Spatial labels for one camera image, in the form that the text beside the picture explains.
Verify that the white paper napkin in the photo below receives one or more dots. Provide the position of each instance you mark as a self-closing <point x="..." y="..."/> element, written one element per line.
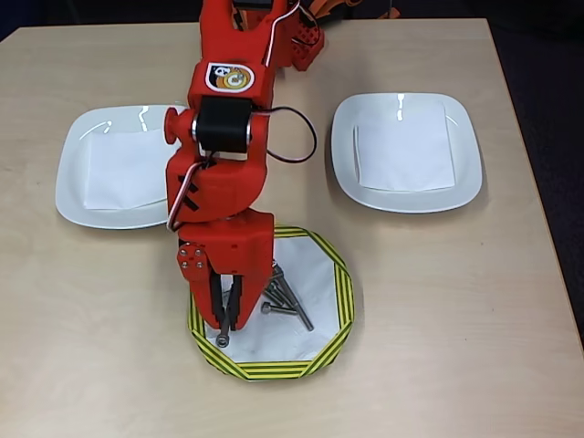
<point x="401" y="146"/>
<point x="123" y="173"/>

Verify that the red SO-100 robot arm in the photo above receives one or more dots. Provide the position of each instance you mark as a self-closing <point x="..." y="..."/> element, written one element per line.
<point x="219" y="36"/>

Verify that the yellow green striped paper plate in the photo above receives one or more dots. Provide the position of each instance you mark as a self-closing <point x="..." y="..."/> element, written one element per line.
<point x="269" y="370"/>

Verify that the white square plate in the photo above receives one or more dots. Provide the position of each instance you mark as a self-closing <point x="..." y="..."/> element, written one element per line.
<point x="467" y="173"/>
<point x="68" y="191"/>

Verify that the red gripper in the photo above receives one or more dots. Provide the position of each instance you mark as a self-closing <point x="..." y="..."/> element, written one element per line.
<point x="234" y="246"/>

